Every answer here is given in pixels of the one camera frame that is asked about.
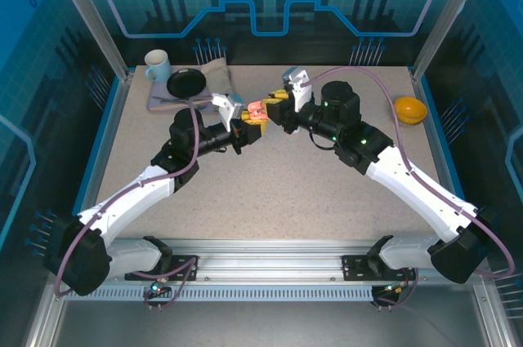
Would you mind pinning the black round plate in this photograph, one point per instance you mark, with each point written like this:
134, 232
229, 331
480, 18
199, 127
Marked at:
186, 83

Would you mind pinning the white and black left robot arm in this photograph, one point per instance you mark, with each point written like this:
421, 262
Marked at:
135, 206

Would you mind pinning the light blue mug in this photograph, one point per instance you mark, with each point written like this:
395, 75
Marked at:
159, 67

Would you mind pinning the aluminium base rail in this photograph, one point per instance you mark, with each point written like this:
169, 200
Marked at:
265, 261

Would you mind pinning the lavender serving tray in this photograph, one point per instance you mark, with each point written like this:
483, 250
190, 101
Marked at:
157, 87

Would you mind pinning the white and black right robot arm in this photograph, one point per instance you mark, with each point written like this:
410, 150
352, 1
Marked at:
408, 200

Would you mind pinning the yellow patterned bowl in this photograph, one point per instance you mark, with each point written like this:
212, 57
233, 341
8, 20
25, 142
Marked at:
408, 108

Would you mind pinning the aluminium frame post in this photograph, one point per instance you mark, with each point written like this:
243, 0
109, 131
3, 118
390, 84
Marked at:
90, 16
443, 16

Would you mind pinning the beige folded cloth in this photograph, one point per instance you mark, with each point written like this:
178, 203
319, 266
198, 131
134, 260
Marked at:
218, 75

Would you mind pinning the pink earbud charging case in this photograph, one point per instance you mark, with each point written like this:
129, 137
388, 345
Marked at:
255, 105

